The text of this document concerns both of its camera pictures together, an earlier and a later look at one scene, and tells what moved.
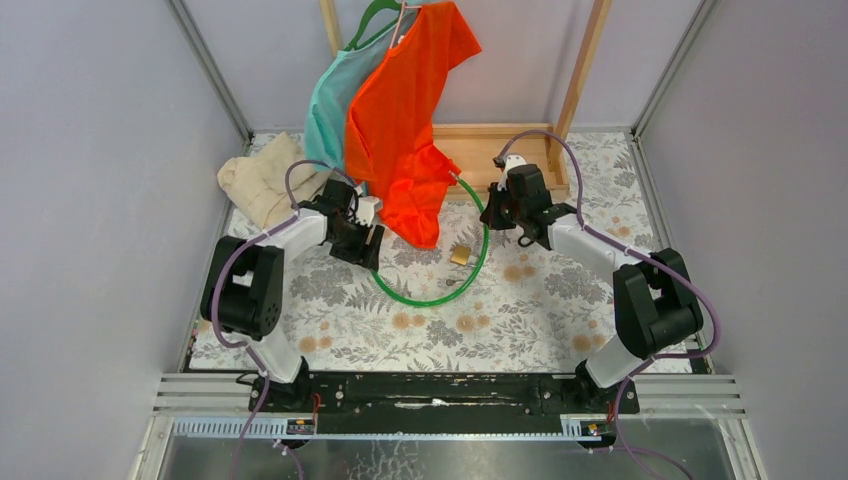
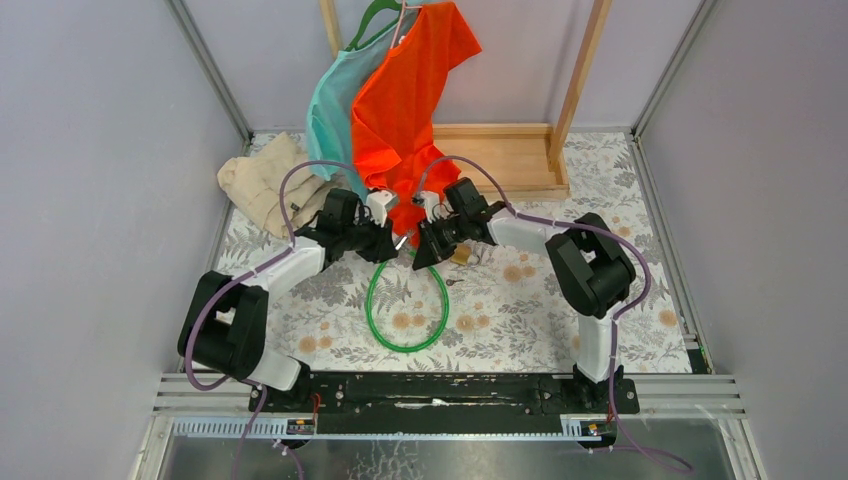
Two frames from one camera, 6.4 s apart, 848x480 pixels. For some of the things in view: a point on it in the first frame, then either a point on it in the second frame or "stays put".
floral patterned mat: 476,298 stays put
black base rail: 444,403 stays put
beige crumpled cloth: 258,181 stays put
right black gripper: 490,214 → 430,248
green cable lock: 467,285 → 442,329
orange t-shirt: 391,142 stays put
